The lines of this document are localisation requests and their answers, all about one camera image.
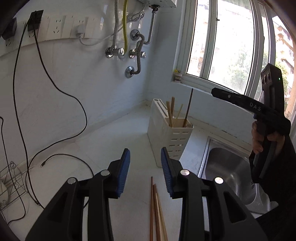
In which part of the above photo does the black power adapter right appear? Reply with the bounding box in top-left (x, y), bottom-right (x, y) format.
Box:
top-left (27, 10), bottom-right (44, 32)

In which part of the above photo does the window frame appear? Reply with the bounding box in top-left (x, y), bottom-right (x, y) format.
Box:
top-left (176, 1), bottom-right (295, 119)

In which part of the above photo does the braided steel hose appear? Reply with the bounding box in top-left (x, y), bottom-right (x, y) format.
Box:
top-left (124, 4), bottom-right (158, 79)
top-left (105, 0), bottom-right (125, 58)

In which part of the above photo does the stainless steel sink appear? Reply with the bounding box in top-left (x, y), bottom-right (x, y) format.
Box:
top-left (198, 137), bottom-right (278, 214)

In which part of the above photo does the pale wooden chopstick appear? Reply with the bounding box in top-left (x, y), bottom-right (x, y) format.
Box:
top-left (152, 184), bottom-right (168, 241)

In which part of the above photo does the wire rack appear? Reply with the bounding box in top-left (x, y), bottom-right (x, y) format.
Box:
top-left (0, 162), bottom-right (27, 210)

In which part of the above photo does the braided steel hose right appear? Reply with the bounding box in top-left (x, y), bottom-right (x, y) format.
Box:
top-left (124, 4), bottom-right (158, 79)

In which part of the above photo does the white water heater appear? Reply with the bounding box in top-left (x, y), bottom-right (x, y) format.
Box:
top-left (138, 0), bottom-right (178, 8)

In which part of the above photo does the medium brown chopstick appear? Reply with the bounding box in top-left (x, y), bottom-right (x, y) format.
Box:
top-left (175, 104), bottom-right (183, 122)

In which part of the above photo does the dark brown chopstick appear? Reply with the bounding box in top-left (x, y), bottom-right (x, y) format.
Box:
top-left (183, 88), bottom-right (194, 128)

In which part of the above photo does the light wooden chopstick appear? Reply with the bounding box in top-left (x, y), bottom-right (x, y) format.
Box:
top-left (166, 101), bottom-right (173, 127)

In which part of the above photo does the person's right hand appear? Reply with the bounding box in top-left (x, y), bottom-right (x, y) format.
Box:
top-left (251, 121), bottom-right (285, 156)

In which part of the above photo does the black cable long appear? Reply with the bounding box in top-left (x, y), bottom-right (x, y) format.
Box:
top-left (22, 43), bottom-right (96, 211)

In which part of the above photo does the black power adapter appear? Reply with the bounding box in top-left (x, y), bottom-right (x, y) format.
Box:
top-left (2, 17), bottom-right (17, 40)
top-left (27, 10), bottom-right (44, 32)

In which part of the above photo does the small jar on sill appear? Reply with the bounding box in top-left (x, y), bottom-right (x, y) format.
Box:
top-left (174, 69), bottom-right (183, 82)

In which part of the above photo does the reddish brown chopstick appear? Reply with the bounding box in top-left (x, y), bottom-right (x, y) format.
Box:
top-left (149, 176), bottom-right (154, 241)

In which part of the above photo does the yellow gas hose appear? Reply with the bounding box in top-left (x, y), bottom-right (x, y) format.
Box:
top-left (122, 0), bottom-right (129, 53)

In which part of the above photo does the braided steel hose left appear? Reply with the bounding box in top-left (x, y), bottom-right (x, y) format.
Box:
top-left (105, 0), bottom-right (125, 58)

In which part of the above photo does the cream plastic utensil holder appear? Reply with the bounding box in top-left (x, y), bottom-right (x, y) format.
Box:
top-left (147, 99), bottom-right (194, 168)

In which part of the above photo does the white wall socket strip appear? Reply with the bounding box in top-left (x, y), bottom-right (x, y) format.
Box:
top-left (0, 14), bottom-right (100, 47)

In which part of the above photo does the black power adapter left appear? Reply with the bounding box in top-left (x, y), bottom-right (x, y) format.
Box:
top-left (2, 17), bottom-right (17, 40)

